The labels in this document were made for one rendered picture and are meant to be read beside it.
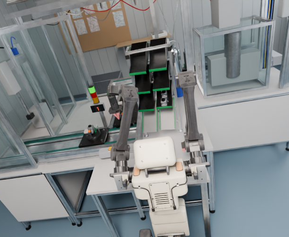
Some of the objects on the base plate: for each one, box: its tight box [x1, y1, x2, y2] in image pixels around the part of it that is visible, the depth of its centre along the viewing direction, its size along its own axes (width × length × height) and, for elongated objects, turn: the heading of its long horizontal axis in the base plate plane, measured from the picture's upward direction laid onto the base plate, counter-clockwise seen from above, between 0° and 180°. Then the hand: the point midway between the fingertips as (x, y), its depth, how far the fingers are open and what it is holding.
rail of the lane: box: [43, 139, 141, 165], centre depth 190 cm, size 6×89×11 cm, turn 107°
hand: (118, 118), depth 166 cm, fingers closed
